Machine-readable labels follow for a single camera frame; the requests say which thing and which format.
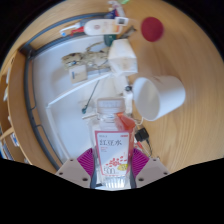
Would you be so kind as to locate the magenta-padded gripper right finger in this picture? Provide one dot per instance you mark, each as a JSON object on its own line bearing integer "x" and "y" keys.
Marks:
{"x": 153, "y": 171}

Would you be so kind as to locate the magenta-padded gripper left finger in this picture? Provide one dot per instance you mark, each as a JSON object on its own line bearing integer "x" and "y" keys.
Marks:
{"x": 70, "y": 170}

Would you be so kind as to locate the pink drink bottle white cap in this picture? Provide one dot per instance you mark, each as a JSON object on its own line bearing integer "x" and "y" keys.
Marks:
{"x": 111, "y": 146}

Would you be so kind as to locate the black charger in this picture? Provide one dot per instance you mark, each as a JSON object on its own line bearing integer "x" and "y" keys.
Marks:
{"x": 141, "y": 134}

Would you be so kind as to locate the white plastic cup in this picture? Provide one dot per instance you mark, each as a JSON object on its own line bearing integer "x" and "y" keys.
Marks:
{"x": 166, "y": 93}

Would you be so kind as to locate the white paper box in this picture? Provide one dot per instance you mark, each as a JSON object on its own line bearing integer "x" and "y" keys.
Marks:
{"x": 123, "y": 56}

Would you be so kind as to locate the flat round red coaster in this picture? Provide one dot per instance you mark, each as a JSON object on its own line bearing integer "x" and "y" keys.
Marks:
{"x": 152, "y": 29}

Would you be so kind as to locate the white pump bottle red nozzle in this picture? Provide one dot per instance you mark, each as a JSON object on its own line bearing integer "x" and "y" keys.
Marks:
{"x": 100, "y": 27}

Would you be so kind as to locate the green eraser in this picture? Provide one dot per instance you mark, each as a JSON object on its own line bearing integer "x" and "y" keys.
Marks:
{"x": 124, "y": 1}

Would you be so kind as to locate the grey metal desk frame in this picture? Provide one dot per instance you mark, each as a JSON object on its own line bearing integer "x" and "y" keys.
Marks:
{"x": 29, "y": 100}

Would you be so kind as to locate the white wall-mounted box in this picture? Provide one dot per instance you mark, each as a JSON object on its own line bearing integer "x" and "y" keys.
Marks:
{"x": 78, "y": 74}

